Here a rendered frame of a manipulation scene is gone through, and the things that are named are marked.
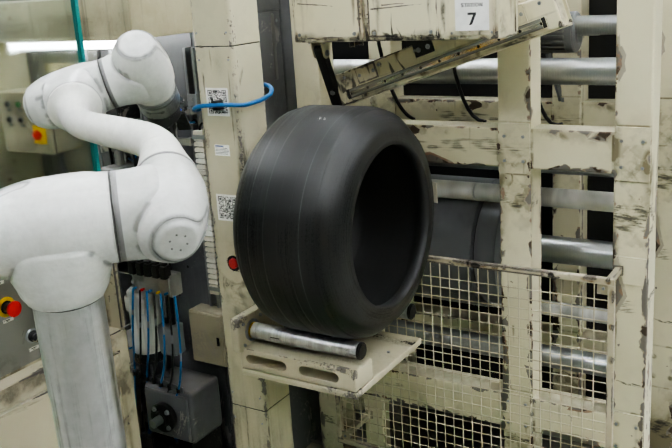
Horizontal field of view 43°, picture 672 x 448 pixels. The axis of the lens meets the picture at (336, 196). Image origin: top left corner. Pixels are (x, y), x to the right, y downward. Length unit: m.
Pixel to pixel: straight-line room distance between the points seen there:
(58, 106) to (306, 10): 0.94
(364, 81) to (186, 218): 1.39
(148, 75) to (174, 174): 0.49
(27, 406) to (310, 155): 0.94
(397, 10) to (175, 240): 1.24
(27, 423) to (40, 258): 1.15
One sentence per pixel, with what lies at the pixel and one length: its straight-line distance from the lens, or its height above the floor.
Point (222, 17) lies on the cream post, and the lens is 2.26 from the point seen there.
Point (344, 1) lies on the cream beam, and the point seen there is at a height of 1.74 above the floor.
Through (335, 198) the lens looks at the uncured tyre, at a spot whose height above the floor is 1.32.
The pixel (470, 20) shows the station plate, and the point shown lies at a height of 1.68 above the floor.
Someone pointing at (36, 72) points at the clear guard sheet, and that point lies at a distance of 2.26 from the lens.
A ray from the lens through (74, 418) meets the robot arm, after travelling 1.36.
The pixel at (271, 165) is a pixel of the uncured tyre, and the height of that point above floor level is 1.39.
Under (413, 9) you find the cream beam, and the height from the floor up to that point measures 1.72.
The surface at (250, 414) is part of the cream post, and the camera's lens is 2.58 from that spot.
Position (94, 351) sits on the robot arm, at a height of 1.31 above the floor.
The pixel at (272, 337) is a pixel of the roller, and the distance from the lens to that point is 2.30.
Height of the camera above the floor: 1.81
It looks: 14 degrees down
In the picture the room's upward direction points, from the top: 4 degrees counter-clockwise
